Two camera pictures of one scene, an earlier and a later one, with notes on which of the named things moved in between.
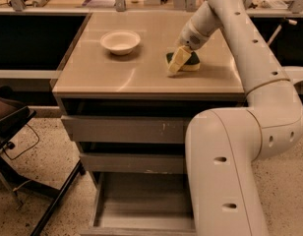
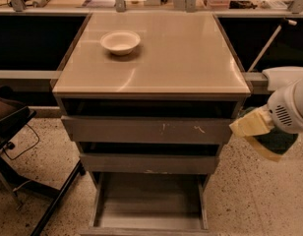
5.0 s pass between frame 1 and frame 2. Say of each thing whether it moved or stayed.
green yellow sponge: moved
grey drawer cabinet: stayed
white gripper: moved
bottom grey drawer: stayed
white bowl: stayed
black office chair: stayed
